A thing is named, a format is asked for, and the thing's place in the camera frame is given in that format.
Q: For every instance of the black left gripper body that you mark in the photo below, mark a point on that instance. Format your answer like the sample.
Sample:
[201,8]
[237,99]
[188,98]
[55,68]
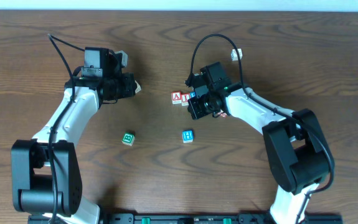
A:
[129,85]

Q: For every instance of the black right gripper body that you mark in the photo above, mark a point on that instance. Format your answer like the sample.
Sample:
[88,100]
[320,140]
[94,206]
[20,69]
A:
[195,107]

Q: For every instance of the red letter I block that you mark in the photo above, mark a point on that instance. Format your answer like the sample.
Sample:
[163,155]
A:
[185,98]

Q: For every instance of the red letter A block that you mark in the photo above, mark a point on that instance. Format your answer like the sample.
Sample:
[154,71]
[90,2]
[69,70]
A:
[176,97]

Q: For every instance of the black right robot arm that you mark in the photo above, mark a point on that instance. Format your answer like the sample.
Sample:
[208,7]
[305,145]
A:
[298,154]

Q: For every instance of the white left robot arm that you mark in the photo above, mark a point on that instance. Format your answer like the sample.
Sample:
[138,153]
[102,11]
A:
[46,179]

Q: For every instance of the plain beige wooden block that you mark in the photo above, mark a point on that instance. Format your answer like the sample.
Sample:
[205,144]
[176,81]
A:
[138,87]

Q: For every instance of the blue letter H block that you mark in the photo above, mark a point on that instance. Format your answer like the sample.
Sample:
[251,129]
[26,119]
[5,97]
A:
[187,136]

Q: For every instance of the green letter B block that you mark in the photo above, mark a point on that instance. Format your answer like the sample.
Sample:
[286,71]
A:
[128,139]

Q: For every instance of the white picture block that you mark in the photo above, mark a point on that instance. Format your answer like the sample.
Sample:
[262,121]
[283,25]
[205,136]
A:
[236,54]

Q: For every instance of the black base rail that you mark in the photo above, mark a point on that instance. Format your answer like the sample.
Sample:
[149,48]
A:
[242,218]

